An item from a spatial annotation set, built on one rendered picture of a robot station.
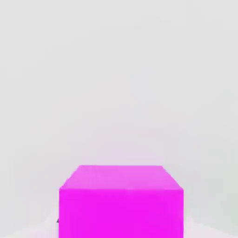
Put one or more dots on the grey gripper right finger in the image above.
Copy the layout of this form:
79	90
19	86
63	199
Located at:
188	230

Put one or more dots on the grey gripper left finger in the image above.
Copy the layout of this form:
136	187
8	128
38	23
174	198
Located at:
53	229

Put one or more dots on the small magenta cube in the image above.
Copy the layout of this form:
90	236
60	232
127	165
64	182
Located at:
121	210

